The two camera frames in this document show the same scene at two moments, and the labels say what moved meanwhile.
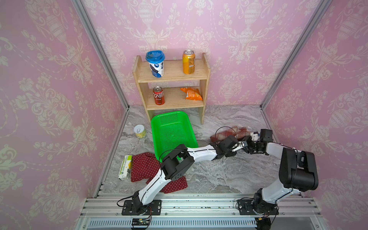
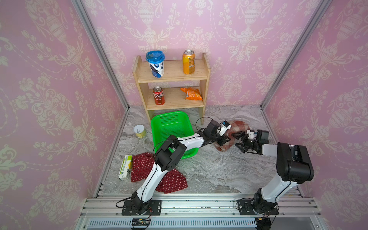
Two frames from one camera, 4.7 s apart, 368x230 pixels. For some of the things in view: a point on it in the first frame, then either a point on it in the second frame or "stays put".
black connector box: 263,223 stays put
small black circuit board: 140,222 stays put
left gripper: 231,154 -> 224,138
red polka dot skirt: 145,166 stays put
